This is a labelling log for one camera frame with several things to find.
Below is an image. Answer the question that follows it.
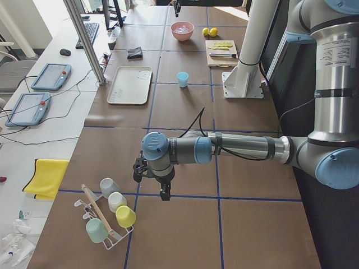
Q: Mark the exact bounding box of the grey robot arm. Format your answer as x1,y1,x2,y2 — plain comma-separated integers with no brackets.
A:
133,1,358,201

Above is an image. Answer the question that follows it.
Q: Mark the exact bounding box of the lemon slices row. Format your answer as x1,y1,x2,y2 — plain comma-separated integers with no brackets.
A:
213,42,233,48

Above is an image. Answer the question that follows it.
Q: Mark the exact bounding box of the pink bowl of ice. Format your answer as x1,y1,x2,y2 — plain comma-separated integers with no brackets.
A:
171,21,194,41

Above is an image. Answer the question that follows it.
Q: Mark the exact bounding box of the near blue teach pendant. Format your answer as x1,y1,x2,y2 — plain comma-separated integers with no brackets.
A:
5,92,51,127

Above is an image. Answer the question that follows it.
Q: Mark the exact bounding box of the mint green cup on rack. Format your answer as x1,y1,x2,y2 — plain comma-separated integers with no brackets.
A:
85,218,108,243

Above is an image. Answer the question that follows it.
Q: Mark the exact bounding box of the aluminium frame post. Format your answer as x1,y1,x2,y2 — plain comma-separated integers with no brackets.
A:
63,0,105,85

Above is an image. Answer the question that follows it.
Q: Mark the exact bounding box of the crumpled white paper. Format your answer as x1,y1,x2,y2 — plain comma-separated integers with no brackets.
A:
1,219,35,268

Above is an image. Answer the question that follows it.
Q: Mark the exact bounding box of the white cup on rack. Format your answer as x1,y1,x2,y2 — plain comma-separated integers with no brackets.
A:
108,192,127,213

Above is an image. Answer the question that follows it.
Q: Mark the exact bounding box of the cream bear tray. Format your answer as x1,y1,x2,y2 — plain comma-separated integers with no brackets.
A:
107,66,152,105

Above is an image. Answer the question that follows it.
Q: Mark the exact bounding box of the whole lemon far side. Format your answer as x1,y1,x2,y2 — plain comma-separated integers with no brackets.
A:
208,27,218,37

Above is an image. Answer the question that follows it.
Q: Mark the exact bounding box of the yellow plastic knife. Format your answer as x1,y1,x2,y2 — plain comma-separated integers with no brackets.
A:
207,47,229,50

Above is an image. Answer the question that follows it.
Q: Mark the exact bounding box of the grey cup on rack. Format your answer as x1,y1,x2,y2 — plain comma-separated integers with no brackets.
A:
100,178,119,199

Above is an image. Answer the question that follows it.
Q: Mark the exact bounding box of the far blue teach pendant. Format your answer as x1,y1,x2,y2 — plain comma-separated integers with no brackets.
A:
31,63,72,91

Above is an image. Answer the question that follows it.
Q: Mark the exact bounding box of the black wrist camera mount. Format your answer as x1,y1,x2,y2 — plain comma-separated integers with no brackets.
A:
132,157,153,183

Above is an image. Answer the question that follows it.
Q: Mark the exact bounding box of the white wire cup rack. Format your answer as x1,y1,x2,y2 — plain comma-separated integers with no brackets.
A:
73,195,134,250

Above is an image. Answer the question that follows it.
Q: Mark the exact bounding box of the yellow cup on rack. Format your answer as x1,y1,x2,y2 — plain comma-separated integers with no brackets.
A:
116,205,136,228

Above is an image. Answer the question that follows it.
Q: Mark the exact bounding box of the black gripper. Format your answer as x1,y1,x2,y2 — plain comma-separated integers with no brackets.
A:
159,179,171,201
173,0,181,18

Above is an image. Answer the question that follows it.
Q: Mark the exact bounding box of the light blue plastic cup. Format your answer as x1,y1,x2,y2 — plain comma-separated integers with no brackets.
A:
177,71,189,88

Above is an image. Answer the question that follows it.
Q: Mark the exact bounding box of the whole lemon near bowl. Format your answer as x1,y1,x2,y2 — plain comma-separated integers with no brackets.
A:
202,27,210,36

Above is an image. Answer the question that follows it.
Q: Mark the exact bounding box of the yellow folded cloth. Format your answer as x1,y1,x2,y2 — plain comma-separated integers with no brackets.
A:
22,159,69,201

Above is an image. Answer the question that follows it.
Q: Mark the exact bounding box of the black keyboard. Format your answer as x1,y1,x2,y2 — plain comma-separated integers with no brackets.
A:
75,22,99,49

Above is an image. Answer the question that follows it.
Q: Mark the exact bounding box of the black computer mouse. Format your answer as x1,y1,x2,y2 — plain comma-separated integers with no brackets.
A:
59,48,71,57

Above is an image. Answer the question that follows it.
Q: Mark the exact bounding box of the blue teach pendant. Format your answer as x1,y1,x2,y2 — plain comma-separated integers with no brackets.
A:
5,92,51,127
31,63,72,91

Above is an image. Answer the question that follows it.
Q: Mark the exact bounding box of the grey folded cloth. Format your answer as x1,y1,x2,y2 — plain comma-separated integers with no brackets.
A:
127,47,143,59

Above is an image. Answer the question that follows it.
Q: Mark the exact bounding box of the steel handled knife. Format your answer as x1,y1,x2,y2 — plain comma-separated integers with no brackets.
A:
209,53,237,59

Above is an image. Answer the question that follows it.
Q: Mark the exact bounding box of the wooden cutting board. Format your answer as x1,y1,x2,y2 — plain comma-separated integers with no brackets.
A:
205,40,238,67

